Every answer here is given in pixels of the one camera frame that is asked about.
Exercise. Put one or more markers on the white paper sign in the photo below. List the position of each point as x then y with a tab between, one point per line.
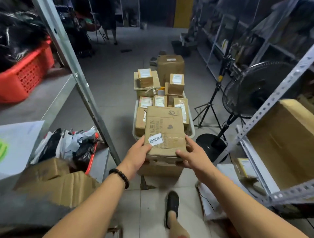
161	93

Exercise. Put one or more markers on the wide box with clear tape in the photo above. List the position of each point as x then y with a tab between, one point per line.
139	122

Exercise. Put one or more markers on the white flat board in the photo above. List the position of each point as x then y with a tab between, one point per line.
225	174

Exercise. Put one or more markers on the white storage rack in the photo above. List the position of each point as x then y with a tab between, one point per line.
211	54

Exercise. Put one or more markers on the dark cluttered goods pile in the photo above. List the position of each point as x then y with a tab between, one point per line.
78	32

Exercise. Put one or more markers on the black tripod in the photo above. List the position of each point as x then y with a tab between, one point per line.
218	84

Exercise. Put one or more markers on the person's black shoe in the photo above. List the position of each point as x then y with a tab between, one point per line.
172	201

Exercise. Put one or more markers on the big plain cardboard sheet box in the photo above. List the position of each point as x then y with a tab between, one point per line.
282	147

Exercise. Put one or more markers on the person's right forearm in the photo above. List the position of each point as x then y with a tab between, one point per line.
245	210

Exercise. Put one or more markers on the pile of black plastic bags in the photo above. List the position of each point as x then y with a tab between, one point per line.
19	36

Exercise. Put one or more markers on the narrow box with long label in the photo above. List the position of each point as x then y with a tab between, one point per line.
179	101

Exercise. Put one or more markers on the flat black floor item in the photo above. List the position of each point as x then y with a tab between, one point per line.
126	50

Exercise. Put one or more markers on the person's right hand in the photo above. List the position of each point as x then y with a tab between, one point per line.
201	161

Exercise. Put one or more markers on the person's left hand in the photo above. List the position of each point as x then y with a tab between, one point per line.
135	159

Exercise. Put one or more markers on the small box with label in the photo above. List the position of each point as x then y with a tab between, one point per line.
176	89

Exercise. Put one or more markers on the white perforated metal rack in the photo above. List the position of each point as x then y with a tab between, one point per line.
269	100

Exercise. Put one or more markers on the open brown cardboard box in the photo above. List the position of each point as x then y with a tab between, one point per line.
44	171

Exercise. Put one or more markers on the small yellowish box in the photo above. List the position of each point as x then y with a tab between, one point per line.
245	166

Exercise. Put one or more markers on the tall printed floor carton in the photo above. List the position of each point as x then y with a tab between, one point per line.
169	68

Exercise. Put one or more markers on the large brown cardboard carton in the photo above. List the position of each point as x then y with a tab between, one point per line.
63	188

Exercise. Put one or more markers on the red hanging item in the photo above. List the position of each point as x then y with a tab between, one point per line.
24	78

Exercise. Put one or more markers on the white sheet with green mark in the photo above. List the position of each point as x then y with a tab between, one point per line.
19	147

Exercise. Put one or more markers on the black bin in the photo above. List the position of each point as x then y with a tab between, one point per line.
180	49

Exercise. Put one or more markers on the box with heart drawing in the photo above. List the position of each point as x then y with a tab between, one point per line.
166	117

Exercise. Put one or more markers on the black standing fan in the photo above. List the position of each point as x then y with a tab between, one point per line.
206	144

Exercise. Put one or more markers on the white plastic basket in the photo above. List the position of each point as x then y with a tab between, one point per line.
192	132

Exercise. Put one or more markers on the squarish white-label cardboard box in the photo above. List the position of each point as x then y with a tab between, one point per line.
171	99

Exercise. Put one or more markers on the grey floor item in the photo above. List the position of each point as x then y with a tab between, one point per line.
154	61

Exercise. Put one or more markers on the person's left forearm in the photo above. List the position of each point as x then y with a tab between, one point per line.
93	213

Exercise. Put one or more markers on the yellow tape piece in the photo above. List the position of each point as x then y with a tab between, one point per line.
162	88

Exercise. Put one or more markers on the grey metal rack frame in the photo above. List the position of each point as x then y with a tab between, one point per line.
73	68

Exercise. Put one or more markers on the small glossy-label cardboard box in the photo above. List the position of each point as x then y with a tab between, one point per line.
160	101

